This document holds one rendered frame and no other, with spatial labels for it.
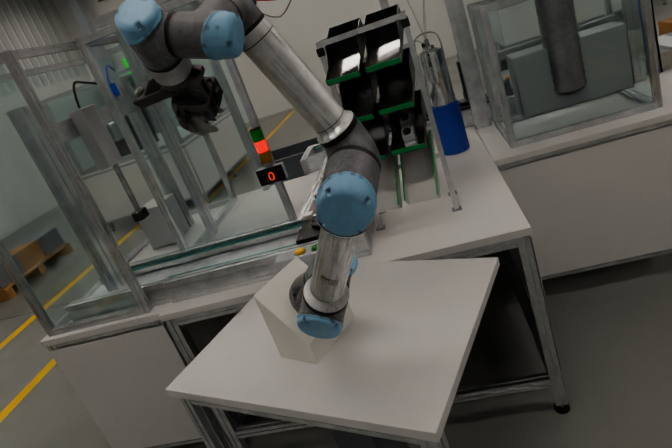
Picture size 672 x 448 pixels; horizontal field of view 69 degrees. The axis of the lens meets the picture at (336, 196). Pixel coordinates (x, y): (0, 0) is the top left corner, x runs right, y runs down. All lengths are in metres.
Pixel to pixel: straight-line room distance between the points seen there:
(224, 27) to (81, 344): 1.93
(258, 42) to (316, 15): 11.58
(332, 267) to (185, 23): 0.58
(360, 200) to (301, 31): 11.76
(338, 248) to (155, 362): 1.51
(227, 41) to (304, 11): 11.76
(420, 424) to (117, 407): 1.77
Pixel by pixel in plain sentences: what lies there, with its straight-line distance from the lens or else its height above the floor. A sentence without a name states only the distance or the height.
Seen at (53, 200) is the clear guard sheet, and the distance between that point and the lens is 2.25.
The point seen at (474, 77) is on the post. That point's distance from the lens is 3.00.
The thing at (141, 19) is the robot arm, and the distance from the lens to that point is 0.87.
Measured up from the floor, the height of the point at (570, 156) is 0.78.
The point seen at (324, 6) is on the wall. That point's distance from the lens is 12.50.
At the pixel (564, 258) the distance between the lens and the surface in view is 2.80.
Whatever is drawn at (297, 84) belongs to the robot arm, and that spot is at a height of 1.63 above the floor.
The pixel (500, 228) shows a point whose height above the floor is 0.86.
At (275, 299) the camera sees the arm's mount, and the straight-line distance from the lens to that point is 1.48.
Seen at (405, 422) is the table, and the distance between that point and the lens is 1.23.
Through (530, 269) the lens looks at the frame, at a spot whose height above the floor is 0.68.
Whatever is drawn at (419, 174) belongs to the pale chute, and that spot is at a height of 1.07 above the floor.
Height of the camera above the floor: 1.72
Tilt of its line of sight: 19 degrees down
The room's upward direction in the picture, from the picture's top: 20 degrees counter-clockwise
